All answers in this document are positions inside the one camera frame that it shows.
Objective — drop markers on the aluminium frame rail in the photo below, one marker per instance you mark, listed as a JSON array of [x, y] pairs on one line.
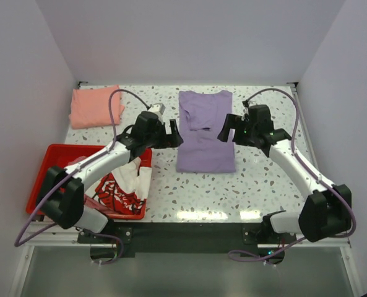
[[54, 236]]

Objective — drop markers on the dusty pink t shirt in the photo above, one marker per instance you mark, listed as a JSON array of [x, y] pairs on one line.
[[77, 160]]

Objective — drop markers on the folded salmon pink t shirt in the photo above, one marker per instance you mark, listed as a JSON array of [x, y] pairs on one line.
[[89, 107]]

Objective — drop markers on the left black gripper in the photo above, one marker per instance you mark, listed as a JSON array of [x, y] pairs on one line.
[[169, 140]]

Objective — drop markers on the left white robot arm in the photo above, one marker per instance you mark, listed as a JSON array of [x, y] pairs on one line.
[[61, 196]]

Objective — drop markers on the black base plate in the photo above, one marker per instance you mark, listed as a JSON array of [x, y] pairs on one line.
[[184, 238]]

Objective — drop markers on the purple t shirt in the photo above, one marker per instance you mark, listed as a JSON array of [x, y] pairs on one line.
[[201, 119]]

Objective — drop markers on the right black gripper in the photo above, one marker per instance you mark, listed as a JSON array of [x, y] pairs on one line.
[[232, 122]]

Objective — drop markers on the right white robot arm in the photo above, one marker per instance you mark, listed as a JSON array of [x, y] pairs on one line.
[[327, 207]]

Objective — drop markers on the white and red t shirt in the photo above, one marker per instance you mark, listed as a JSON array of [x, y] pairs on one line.
[[122, 193]]

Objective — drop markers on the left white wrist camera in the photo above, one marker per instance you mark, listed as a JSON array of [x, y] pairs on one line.
[[157, 108]]

